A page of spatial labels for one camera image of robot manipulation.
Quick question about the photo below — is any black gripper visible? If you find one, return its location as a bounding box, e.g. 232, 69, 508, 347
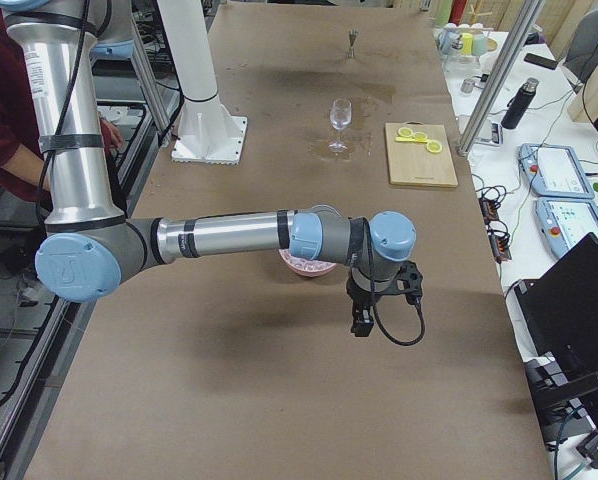
346, 268, 378, 337

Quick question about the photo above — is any steel jigger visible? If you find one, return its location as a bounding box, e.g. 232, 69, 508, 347
347, 29, 358, 59

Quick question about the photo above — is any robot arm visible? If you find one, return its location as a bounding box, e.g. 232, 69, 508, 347
0, 1, 423, 337

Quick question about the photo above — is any clear ice cubes pile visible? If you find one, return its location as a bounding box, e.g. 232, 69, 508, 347
282, 251, 333, 274

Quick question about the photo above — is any clear wine glass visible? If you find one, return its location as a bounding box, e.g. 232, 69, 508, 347
328, 98, 352, 153

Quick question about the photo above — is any pink bowl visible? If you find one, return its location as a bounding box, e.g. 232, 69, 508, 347
277, 248, 339, 279

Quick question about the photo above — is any bamboo cutting board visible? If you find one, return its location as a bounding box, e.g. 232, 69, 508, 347
385, 122, 458, 188

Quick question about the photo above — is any yellow plastic knife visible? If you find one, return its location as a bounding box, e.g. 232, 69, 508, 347
394, 136, 431, 144

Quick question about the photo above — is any lemon slice near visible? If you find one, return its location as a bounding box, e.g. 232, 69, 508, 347
426, 140, 443, 154

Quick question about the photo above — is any lemon slice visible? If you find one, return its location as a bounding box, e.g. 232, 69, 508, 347
426, 140, 443, 154
398, 127, 413, 138
410, 131, 429, 143

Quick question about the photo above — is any lemon slice middle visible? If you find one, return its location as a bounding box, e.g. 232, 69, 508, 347
410, 131, 429, 143

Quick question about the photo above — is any lemon slice far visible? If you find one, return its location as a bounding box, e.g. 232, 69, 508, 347
398, 127, 413, 138

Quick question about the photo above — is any black monitor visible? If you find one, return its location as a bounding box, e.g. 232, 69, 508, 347
513, 231, 598, 454

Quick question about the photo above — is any blue teach pendant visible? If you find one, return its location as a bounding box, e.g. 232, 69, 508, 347
535, 197, 598, 258
518, 143, 594, 200

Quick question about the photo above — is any black thermos bottle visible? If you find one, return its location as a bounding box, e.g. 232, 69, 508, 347
501, 77, 539, 130

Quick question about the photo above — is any light blue cup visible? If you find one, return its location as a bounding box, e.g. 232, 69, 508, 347
437, 29, 457, 56

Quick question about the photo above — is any black smartphone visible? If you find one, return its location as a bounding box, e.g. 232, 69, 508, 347
523, 53, 558, 70

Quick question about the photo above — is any grey office chair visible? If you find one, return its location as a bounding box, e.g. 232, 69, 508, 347
561, 9, 598, 87

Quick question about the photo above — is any person in red sweater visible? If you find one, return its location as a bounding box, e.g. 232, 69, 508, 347
0, 14, 125, 206

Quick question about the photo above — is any black camera cable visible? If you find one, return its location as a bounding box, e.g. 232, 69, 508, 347
371, 294, 426, 347

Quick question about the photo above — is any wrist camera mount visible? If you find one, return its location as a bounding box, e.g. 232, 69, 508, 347
375, 260, 423, 306

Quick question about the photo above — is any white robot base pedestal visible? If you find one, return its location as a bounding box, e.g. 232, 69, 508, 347
158, 0, 248, 165

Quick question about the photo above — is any aluminium frame post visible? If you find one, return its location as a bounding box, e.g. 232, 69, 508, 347
457, 0, 545, 157

